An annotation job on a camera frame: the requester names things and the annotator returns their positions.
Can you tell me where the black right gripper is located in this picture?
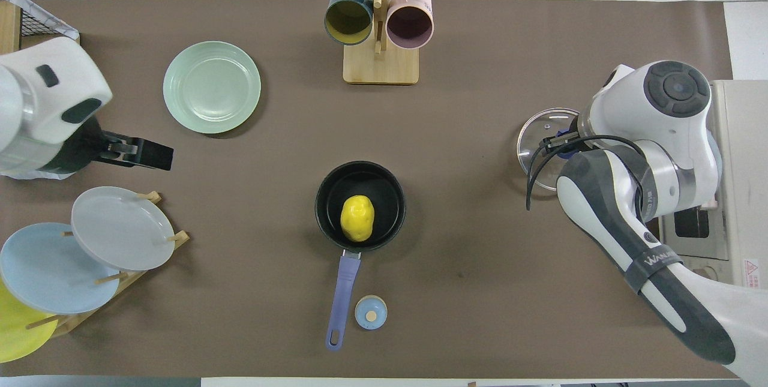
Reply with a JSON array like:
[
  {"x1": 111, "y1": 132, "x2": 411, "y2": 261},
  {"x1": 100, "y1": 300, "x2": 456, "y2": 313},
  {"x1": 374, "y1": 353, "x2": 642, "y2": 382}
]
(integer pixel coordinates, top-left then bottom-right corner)
[{"x1": 540, "y1": 132, "x2": 581, "y2": 154}]

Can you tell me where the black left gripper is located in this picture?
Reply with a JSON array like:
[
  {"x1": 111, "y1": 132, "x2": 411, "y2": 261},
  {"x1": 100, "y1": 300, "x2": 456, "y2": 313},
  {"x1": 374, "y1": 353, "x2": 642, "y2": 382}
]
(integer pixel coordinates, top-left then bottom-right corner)
[{"x1": 36, "y1": 116, "x2": 175, "y2": 175}]

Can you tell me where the glass lid blue knob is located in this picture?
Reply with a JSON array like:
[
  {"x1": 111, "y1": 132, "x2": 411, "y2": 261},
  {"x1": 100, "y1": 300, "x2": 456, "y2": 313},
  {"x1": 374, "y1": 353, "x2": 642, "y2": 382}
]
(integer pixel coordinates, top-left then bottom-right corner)
[{"x1": 517, "y1": 108, "x2": 584, "y2": 192}]

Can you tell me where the yellow potato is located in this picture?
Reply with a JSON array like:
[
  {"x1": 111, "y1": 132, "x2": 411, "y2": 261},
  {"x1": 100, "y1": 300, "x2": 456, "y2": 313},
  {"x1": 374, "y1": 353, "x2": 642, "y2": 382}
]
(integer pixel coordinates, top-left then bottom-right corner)
[{"x1": 340, "y1": 195, "x2": 375, "y2": 242}]

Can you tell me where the grey plate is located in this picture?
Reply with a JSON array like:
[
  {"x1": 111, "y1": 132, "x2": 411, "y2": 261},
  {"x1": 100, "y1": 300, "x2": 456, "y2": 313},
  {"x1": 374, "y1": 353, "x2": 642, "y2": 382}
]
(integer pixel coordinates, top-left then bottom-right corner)
[{"x1": 71, "y1": 186, "x2": 176, "y2": 272}]

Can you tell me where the wooden plate rack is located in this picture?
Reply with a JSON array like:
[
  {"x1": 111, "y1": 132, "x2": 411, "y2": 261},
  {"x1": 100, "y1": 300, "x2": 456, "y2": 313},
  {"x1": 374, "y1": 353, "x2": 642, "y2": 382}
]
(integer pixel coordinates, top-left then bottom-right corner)
[{"x1": 24, "y1": 191, "x2": 191, "y2": 337}]

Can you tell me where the mint green plate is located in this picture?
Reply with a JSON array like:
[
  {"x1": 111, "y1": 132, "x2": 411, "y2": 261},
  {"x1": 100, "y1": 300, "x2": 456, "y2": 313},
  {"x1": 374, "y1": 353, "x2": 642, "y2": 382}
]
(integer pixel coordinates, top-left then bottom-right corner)
[{"x1": 163, "y1": 41, "x2": 262, "y2": 134}]

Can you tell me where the light blue plate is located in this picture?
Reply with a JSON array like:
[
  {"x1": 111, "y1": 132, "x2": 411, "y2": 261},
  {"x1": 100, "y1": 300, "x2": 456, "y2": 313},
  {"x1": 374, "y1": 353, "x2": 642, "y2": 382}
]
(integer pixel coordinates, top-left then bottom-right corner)
[{"x1": 0, "y1": 223, "x2": 121, "y2": 314}]

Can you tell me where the yellow plate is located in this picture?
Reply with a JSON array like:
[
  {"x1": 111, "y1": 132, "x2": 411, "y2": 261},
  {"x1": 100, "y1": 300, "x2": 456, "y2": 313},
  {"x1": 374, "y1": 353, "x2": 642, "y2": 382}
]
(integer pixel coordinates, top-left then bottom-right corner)
[{"x1": 0, "y1": 279, "x2": 59, "y2": 364}]

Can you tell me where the brown table mat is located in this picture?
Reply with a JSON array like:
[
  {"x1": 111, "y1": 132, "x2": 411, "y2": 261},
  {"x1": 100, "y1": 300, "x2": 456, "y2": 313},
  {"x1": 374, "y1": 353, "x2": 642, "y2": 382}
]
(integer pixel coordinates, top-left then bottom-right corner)
[{"x1": 0, "y1": 0, "x2": 766, "y2": 379}]

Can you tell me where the cream toaster oven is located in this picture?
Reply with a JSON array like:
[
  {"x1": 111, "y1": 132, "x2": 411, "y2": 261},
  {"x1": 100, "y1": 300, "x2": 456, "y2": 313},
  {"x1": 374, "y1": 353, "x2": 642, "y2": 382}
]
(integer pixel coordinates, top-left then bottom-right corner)
[{"x1": 660, "y1": 80, "x2": 768, "y2": 287}]

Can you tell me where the pink mug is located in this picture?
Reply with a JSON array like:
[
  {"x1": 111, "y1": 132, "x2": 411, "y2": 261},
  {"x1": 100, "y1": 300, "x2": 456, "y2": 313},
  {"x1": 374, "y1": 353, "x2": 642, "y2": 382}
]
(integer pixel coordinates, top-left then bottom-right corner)
[{"x1": 386, "y1": 0, "x2": 434, "y2": 50}]

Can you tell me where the wooden mug tree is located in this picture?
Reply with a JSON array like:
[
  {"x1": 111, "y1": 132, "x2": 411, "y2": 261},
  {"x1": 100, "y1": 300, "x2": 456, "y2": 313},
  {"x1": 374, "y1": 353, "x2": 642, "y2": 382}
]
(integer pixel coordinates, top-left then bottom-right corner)
[{"x1": 322, "y1": 0, "x2": 439, "y2": 85}]

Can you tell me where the dark teal mug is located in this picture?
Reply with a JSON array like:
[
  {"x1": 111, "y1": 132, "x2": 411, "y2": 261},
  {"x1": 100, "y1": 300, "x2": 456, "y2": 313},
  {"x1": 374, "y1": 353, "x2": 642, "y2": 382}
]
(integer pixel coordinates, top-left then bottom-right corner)
[{"x1": 324, "y1": 0, "x2": 374, "y2": 46}]

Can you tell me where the small blue round cap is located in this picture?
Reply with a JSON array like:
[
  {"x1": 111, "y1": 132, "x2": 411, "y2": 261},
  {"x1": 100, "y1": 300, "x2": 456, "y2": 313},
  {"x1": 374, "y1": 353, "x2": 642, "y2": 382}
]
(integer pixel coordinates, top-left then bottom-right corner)
[{"x1": 355, "y1": 295, "x2": 388, "y2": 331}]

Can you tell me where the black wire basket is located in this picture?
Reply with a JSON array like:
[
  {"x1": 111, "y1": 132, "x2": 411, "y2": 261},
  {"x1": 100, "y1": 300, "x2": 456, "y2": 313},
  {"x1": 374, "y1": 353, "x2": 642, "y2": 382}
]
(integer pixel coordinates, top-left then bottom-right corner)
[{"x1": 21, "y1": 6, "x2": 62, "y2": 37}]

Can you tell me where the dark pot purple handle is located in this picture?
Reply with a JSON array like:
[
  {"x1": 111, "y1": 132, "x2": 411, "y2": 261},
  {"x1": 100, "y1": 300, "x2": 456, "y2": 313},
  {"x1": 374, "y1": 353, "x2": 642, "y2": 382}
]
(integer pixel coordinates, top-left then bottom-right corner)
[{"x1": 315, "y1": 161, "x2": 407, "y2": 352}]

